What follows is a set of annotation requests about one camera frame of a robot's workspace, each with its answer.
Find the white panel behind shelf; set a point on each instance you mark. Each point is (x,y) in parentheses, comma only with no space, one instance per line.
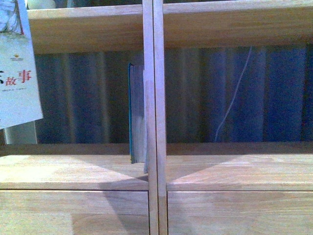
(21,134)

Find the dark blue curtain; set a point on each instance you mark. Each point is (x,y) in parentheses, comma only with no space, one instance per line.
(242,94)

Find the teal cover upright book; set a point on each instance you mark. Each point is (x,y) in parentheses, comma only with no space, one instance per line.
(137,120)

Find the white illustrated paperback book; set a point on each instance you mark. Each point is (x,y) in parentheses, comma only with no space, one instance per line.
(19,92)

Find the wooden bookshelf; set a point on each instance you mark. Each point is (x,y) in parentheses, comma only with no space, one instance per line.
(198,188)

